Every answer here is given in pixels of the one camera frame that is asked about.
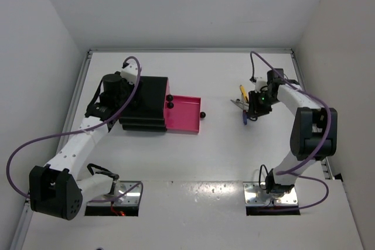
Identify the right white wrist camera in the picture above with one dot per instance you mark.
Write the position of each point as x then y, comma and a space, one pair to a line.
260, 84

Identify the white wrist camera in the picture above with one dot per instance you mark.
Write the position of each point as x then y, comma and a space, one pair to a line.
260, 84
129, 72

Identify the pink top drawer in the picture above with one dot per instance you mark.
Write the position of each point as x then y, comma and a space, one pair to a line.
168, 95

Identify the black handled scissors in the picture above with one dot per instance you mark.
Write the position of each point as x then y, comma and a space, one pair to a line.
241, 104

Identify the black drawer cabinet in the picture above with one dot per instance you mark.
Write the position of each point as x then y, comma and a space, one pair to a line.
146, 110

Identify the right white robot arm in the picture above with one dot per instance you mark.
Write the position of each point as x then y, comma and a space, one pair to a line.
314, 131

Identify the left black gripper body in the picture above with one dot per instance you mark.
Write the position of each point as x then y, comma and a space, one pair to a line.
128, 89

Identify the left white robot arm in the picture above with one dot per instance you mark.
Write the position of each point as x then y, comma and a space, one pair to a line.
54, 187

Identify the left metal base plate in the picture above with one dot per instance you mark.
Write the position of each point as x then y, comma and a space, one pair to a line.
129, 194

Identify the pink bottom drawer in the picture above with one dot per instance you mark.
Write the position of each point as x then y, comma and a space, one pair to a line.
185, 116

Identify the pink drawer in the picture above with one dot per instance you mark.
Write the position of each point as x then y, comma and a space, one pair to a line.
185, 116
170, 105
168, 95

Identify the blue handled screwdriver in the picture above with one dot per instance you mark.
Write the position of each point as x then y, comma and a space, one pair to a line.
244, 117

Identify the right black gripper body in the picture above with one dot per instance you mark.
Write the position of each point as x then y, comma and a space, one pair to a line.
261, 102

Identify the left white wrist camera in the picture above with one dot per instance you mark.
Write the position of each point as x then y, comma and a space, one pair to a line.
129, 72

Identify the metal base plate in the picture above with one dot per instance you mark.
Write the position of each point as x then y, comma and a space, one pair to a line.
255, 196
129, 194

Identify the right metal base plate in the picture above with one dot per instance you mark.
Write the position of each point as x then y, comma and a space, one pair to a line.
255, 196

